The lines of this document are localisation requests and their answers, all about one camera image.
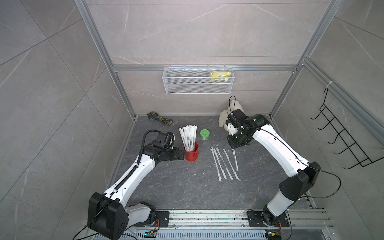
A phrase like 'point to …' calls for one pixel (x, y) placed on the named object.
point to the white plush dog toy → (233, 105)
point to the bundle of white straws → (188, 134)
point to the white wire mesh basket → (179, 80)
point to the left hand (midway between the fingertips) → (179, 151)
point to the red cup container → (192, 156)
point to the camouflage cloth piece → (153, 115)
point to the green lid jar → (204, 134)
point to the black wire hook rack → (362, 159)
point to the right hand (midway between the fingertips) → (233, 143)
